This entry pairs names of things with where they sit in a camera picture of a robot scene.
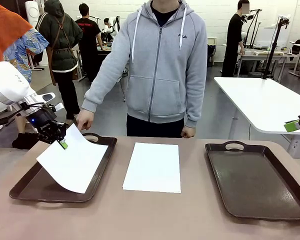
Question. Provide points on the white humanoid robot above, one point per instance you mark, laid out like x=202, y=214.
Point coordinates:
x=110, y=25

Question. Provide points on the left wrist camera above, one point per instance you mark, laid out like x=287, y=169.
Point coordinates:
x=59, y=107

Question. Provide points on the brown plastic serving tray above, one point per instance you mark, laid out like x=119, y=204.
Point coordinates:
x=27, y=190
x=252, y=185

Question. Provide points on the person in orange shirt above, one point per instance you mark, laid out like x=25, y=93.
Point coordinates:
x=5, y=30

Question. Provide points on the black workbench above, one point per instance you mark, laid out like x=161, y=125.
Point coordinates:
x=108, y=50

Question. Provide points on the white A4 paper stack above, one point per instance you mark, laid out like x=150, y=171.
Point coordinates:
x=152, y=167

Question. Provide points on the white rounded robot shell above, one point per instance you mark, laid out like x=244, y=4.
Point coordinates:
x=32, y=11

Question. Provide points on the person in grey hoodie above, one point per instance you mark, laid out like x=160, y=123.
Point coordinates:
x=165, y=75

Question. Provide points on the grey workshop desk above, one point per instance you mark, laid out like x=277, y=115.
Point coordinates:
x=265, y=55

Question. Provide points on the person's left hand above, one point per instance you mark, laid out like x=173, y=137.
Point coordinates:
x=188, y=132

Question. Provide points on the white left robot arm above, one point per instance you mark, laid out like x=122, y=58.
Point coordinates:
x=7, y=87

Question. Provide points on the person in dark green jacket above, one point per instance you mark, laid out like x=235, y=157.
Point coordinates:
x=62, y=37

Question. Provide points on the person's left forearm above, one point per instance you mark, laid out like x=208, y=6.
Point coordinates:
x=196, y=105

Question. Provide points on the black tripod stand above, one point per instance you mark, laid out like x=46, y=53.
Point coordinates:
x=273, y=50

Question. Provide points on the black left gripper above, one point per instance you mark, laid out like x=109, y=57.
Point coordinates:
x=43, y=122

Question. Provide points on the standing person in black clothes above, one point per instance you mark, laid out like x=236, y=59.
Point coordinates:
x=233, y=37

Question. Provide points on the person in black t-shirt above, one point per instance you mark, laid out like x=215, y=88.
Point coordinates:
x=88, y=32

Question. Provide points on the person's right forearm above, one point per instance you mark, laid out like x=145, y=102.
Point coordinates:
x=97, y=85

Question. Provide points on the large white table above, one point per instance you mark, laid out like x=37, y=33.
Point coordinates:
x=260, y=100

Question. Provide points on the white chair with black bag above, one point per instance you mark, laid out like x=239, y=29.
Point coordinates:
x=211, y=52

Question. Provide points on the white A4 paper sheet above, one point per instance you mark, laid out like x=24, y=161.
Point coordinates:
x=75, y=162

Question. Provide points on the person's right hand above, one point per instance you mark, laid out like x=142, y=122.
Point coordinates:
x=85, y=120

